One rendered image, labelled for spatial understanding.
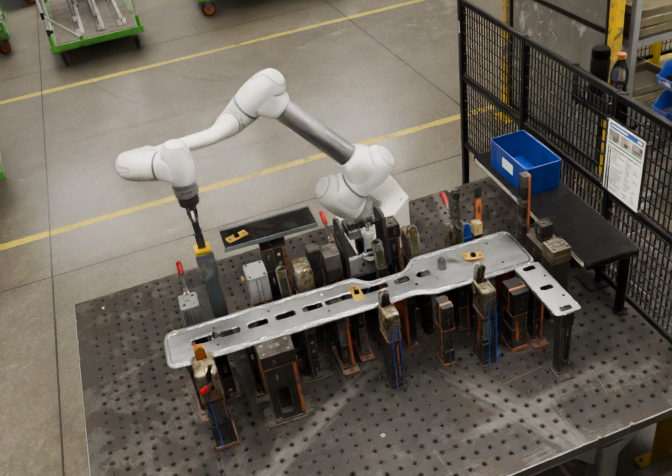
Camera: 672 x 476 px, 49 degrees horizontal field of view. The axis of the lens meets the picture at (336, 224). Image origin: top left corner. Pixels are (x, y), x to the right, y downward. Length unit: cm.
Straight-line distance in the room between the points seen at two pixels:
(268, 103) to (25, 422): 213
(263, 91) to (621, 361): 169
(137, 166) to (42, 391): 193
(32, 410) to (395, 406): 215
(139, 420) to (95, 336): 57
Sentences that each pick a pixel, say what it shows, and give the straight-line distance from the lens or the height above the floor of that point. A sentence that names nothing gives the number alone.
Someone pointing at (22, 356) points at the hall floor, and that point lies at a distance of 456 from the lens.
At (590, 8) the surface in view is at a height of 114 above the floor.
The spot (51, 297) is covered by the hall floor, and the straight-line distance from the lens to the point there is 491.
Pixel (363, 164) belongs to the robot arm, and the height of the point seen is 114.
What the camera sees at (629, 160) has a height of 134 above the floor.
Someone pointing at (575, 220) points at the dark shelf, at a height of 103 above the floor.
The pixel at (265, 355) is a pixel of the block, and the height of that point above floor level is 103.
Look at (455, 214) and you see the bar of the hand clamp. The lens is 286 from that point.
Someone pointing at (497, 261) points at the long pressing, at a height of 100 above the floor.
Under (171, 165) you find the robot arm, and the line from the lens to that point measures 258.
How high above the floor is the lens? 273
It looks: 34 degrees down
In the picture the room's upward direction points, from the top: 8 degrees counter-clockwise
